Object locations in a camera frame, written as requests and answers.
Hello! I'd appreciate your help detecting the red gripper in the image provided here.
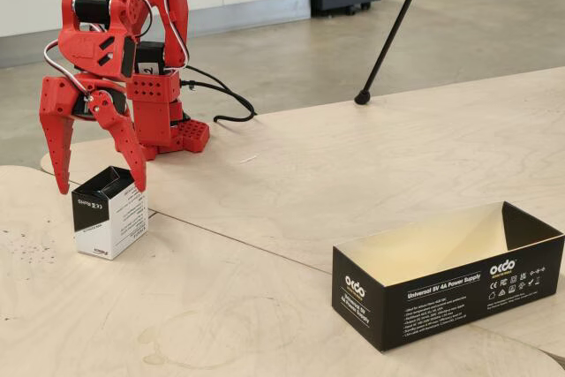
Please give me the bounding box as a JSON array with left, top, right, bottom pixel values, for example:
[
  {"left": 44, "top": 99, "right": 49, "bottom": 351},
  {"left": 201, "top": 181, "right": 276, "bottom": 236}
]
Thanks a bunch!
[{"left": 39, "top": 0, "right": 149, "bottom": 195}]

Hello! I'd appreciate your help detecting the black tripod leg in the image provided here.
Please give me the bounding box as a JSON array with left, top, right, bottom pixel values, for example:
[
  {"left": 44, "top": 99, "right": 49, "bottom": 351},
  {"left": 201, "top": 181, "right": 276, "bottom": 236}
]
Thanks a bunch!
[{"left": 354, "top": 0, "right": 436, "bottom": 106}]

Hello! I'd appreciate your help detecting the red perforated robot base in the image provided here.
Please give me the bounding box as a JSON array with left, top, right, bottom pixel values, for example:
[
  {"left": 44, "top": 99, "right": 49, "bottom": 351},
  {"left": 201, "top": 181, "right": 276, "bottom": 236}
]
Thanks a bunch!
[{"left": 126, "top": 70, "right": 211, "bottom": 162}]

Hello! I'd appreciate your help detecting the black cable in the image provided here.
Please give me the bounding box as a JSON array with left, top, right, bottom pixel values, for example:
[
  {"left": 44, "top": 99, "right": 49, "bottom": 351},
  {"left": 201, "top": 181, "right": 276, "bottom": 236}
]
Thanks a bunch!
[
  {"left": 184, "top": 64, "right": 258, "bottom": 124},
  {"left": 179, "top": 79, "right": 251, "bottom": 109}
]

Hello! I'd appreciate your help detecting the small black and white box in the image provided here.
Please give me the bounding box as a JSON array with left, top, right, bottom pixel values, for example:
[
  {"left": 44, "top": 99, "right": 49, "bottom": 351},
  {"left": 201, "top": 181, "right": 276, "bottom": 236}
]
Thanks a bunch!
[{"left": 71, "top": 165, "right": 150, "bottom": 261}]

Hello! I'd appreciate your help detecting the large black yellow open box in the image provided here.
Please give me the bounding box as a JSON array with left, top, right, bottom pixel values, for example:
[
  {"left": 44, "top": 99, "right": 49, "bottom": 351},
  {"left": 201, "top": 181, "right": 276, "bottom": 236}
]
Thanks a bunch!
[{"left": 331, "top": 200, "right": 565, "bottom": 354}]

